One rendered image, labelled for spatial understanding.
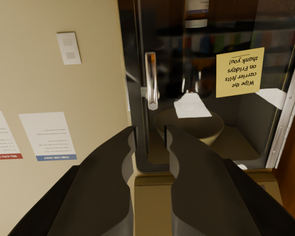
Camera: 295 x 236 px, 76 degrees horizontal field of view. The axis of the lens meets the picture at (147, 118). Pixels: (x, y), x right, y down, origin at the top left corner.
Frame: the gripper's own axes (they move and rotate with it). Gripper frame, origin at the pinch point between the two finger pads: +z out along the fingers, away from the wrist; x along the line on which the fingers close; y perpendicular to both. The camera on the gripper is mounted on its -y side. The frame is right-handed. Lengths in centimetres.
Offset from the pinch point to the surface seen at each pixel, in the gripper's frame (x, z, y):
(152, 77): 0.3, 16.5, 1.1
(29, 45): -46, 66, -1
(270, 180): 25.5, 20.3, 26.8
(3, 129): -71, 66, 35
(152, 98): 0.2, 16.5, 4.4
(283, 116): 25.1, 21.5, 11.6
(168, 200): 2.5, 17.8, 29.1
